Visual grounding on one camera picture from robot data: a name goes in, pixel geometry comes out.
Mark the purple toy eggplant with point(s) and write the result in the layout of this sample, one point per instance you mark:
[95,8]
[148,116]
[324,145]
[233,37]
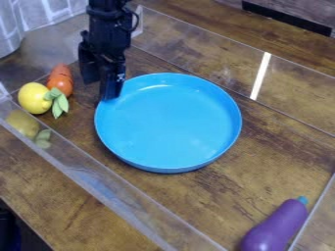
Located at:
[271,235]

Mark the blue round plastic tray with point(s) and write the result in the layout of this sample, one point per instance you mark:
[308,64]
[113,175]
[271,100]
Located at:
[171,124]

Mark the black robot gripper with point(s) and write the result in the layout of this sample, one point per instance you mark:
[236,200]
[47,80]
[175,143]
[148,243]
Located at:
[105,40]

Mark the orange toy carrot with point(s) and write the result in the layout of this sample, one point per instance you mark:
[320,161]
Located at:
[60,89]

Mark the yellow toy lemon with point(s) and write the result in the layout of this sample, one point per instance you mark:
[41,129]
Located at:
[31,98]

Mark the white grid curtain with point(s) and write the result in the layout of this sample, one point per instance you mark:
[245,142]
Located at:
[25,15]

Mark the clear acrylic barrier wall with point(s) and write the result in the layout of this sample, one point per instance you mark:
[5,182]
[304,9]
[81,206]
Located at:
[171,232]

